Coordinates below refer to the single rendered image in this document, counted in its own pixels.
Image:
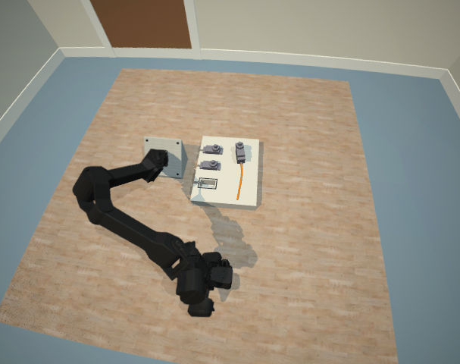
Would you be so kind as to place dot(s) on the cream flat panel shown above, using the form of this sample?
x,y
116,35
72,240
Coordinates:
x,y
217,178

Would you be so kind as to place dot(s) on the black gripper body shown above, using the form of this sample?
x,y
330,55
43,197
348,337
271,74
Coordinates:
x,y
204,309

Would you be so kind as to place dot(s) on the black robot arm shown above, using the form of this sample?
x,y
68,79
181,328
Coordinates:
x,y
163,248

